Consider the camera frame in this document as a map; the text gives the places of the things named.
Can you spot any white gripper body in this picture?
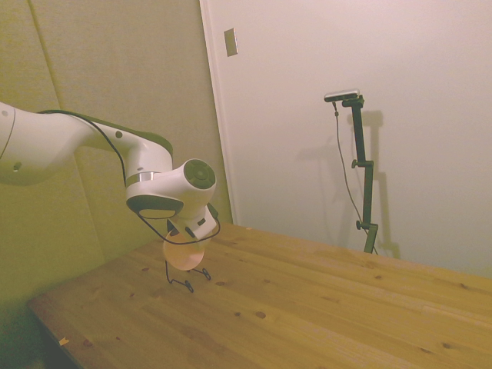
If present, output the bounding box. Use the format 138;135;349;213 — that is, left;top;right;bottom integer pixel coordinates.
175;205;217;240

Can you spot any pink plastic bowl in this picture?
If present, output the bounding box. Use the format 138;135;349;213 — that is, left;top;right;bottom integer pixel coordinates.
163;230;206;271

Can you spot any black wire dish rack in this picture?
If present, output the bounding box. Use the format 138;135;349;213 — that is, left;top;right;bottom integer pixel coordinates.
164;259;213;294

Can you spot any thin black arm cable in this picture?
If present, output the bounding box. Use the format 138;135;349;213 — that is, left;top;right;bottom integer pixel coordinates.
37;109;222;247

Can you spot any black camera stand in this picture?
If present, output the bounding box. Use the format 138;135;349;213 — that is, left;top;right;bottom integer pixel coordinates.
341;95;380;254

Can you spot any grey wall switch plate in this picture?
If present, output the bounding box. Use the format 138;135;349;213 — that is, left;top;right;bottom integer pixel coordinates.
224;27;239;58

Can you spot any grey exterior camera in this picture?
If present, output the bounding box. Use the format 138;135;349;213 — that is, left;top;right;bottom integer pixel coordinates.
324;88;361;103

